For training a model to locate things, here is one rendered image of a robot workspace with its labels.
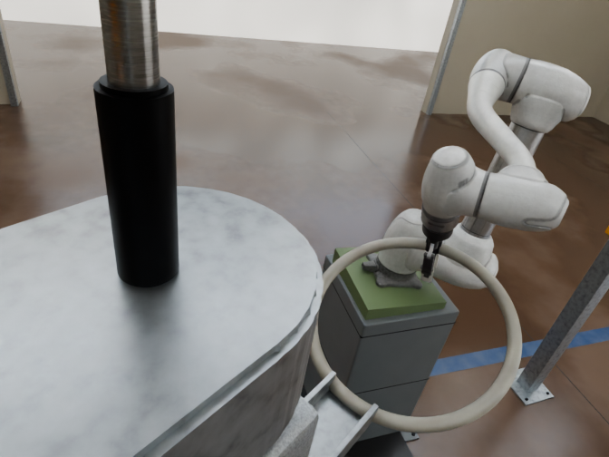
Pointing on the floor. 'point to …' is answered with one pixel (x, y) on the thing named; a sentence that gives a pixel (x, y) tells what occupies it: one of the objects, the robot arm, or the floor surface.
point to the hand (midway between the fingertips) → (430, 267)
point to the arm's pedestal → (380, 351)
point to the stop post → (563, 332)
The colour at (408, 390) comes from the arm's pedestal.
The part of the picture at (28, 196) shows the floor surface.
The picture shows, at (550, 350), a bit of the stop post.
